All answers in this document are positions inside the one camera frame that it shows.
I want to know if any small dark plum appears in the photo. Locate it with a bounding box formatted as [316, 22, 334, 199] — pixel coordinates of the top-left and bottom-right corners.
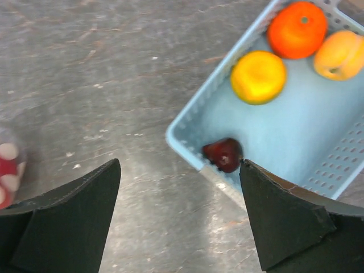
[202, 138, 243, 173]

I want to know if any light blue plastic basket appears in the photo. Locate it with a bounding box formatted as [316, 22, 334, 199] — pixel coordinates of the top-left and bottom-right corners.
[166, 1, 363, 199]

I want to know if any yellow orange fruit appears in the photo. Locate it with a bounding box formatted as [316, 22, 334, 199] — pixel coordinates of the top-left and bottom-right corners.
[230, 51, 287, 105]

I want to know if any red strawberry pear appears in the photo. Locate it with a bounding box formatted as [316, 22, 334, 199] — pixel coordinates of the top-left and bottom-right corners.
[0, 142, 26, 208]

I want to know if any orange tangerine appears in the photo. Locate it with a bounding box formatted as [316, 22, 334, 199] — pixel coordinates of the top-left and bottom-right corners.
[267, 1, 328, 60]

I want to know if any clear dotted zip bag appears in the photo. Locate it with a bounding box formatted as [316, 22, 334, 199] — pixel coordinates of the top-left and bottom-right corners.
[0, 127, 28, 210]

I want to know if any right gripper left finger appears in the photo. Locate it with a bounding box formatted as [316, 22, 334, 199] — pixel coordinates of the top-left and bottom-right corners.
[1, 159, 121, 273]

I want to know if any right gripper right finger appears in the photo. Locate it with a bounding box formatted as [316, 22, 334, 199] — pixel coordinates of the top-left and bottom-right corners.
[239, 160, 363, 272]

